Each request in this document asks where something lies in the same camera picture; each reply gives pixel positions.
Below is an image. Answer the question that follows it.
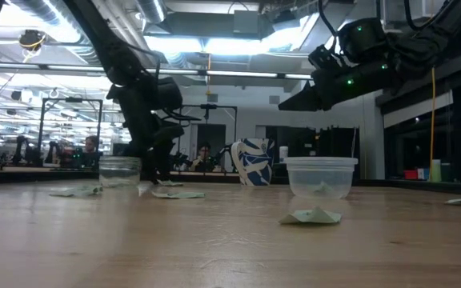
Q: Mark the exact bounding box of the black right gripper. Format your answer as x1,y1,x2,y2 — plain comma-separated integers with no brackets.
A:
278,59,399,112

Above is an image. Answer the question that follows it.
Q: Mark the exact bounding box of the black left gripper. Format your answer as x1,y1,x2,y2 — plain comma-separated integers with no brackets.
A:
106,78,186,182

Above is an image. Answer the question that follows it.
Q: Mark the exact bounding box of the black partition panel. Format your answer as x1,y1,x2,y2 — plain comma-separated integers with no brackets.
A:
265,125,360,179

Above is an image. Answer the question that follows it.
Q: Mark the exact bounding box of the person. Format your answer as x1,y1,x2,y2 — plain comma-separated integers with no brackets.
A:
81,134,102,168
190,142,220,173

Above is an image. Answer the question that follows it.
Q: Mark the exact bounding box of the black tripod stand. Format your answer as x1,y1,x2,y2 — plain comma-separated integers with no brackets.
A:
199,102,218,174

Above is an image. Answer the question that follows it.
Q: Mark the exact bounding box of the clear plastic round container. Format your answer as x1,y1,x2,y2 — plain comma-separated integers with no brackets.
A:
283,156,359,200

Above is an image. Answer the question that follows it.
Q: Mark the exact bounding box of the long ceiling light strip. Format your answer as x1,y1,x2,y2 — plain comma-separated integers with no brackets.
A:
0,62,314,80

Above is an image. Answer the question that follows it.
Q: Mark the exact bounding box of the blue white patterned mug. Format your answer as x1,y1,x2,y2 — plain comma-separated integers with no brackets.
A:
230,138,276,187

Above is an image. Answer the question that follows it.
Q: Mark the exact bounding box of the grey ceiling box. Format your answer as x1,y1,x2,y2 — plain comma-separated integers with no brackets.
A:
232,10,260,35

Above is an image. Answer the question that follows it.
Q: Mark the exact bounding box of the pale green cup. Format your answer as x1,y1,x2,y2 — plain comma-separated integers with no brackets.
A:
430,158,443,183

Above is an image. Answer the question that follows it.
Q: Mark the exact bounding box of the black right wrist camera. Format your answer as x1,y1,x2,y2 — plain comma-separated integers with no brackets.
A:
308,43,338,72

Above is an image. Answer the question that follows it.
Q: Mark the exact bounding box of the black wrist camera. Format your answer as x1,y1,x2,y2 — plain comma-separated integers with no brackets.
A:
308,43,338,72
156,77,184,112

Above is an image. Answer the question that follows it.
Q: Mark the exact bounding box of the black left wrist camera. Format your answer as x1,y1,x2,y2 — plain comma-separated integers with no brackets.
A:
156,77,184,112

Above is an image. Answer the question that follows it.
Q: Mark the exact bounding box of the black background rig frame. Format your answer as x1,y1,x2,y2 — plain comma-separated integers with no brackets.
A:
178,104,239,174
37,96,104,168

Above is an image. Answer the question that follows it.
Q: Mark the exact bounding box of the yellow hanging cable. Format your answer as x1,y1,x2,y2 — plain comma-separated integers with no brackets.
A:
428,66,436,171

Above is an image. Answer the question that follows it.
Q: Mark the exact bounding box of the silver air duct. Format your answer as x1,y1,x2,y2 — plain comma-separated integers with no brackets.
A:
134,0,168,25

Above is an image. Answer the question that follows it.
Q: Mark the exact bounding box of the black ceiling dome camera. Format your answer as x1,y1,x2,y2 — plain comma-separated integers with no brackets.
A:
18,29,48,52

